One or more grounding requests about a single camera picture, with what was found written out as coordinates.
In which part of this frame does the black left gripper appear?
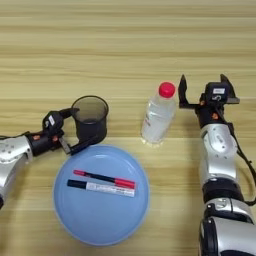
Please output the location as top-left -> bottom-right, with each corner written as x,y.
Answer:
25,106 -> 102,158

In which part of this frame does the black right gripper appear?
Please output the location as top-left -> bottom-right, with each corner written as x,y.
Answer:
177,73 -> 241,130

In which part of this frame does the black mesh cup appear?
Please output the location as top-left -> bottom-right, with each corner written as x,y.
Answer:
70,95 -> 110,147

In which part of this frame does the clear bottle with red cap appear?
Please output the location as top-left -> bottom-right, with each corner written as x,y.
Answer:
140,81 -> 178,146

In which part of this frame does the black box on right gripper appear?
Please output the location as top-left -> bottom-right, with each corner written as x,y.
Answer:
204,81 -> 231,103

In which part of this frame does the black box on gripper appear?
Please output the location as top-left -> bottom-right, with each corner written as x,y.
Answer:
204,81 -> 231,103
42,111 -> 65,133

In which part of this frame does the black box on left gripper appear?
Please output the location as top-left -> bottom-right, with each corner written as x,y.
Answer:
42,111 -> 65,133

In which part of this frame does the red and black pen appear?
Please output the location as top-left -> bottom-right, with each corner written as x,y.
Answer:
72,169 -> 137,190

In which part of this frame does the black and white marker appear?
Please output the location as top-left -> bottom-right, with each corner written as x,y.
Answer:
66,179 -> 136,198

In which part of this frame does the blue round plate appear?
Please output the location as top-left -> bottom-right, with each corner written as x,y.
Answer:
52,144 -> 151,247

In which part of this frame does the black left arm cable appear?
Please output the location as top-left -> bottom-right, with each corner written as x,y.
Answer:
0,131 -> 30,140

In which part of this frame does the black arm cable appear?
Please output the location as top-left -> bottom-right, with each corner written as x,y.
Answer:
0,131 -> 30,140
229,122 -> 256,207

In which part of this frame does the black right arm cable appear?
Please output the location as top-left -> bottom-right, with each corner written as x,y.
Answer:
229,122 -> 256,207

